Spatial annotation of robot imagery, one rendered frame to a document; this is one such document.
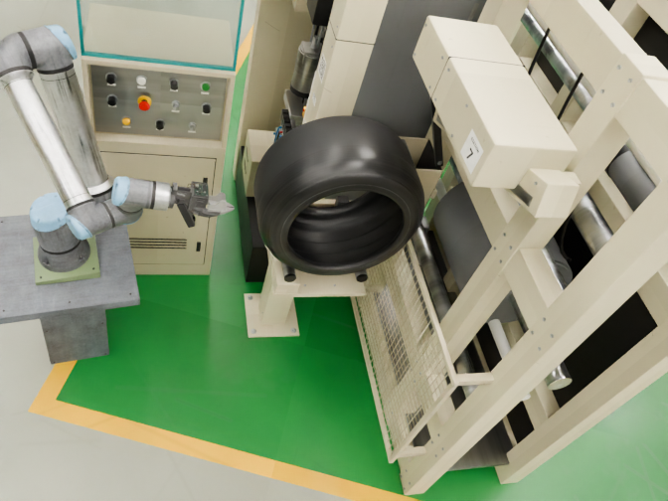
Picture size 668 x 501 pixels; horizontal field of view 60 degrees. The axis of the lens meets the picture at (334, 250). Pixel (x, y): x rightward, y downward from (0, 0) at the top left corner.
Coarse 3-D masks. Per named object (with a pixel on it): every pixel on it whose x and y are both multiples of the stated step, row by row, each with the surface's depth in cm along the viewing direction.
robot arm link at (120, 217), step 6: (108, 204) 186; (114, 210) 186; (120, 210) 186; (114, 216) 186; (120, 216) 187; (126, 216) 189; (132, 216) 190; (138, 216) 193; (120, 222) 189; (126, 222) 191; (132, 222) 195
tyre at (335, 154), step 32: (320, 128) 186; (352, 128) 186; (384, 128) 194; (288, 160) 184; (320, 160) 178; (352, 160) 178; (384, 160) 181; (256, 192) 197; (288, 192) 181; (320, 192) 180; (384, 192) 184; (416, 192) 191; (288, 224) 188; (320, 224) 232; (352, 224) 232; (384, 224) 225; (416, 224) 201; (288, 256) 202; (320, 256) 223; (352, 256) 224; (384, 256) 212
